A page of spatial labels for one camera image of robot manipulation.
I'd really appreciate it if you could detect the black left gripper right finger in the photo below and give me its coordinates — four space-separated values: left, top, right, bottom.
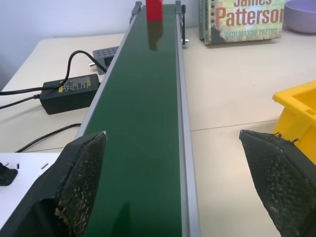
239 129 316 237

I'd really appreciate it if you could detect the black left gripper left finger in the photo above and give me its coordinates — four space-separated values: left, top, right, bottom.
0 130 107 237

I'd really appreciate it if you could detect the green conveyor belt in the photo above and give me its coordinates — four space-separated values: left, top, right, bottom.
75 0 201 237

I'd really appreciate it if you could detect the grey motor box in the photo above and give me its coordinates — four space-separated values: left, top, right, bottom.
88 46 119 75

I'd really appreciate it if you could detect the white power strip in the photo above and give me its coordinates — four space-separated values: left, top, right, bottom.
0 152 61 220

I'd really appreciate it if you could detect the black plug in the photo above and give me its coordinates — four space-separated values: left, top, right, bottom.
0 162 19 187

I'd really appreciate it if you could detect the yellow plastic bin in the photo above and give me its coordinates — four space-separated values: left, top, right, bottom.
272 80 316 166

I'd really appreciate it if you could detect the black power adapter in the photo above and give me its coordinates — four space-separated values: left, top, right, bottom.
39 74 101 116

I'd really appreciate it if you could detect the James Patterson book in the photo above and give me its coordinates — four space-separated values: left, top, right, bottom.
198 0 285 45

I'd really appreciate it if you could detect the lavender bowl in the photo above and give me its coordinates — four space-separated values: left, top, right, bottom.
283 0 316 34

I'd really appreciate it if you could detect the red block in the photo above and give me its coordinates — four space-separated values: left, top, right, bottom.
146 0 164 22

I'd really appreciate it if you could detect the black power cable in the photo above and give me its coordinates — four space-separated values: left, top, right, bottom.
66 50 107 83
15 123 82 153
0 86 45 110

